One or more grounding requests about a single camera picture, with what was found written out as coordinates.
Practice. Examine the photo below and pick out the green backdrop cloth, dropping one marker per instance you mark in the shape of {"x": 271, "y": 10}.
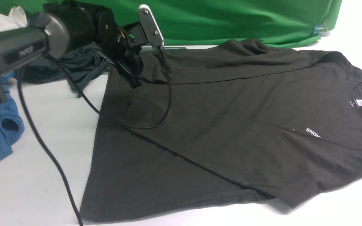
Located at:
{"x": 277, "y": 23}

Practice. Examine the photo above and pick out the blue binder clip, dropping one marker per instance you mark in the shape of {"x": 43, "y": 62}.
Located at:
{"x": 319, "y": 29}

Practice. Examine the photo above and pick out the blue shirt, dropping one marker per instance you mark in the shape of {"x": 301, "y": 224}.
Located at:
{"x": 11, "y": 123}

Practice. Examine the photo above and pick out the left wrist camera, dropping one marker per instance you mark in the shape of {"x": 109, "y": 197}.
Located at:
{"x": 146, "y": 30}

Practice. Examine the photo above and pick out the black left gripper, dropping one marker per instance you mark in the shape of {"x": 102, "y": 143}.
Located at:
{"x": 117, "y": 46}

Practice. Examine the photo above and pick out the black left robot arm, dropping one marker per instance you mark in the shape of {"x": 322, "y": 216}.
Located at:
{"x": 62, "y": 28}

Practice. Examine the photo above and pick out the metal table cable tray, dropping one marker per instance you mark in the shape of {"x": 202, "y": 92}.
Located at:
{"x": 165, "y": 48}

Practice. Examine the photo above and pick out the gray long-sleeved shirt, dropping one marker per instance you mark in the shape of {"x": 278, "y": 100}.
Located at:
{"x": 247, "y": 123}

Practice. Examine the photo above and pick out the white shirt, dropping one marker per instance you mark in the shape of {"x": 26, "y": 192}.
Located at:
{"x": 14, "y": 20}

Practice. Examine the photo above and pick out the dark teal shirt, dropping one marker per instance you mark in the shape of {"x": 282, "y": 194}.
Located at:
{"x": 82, "y": 65}

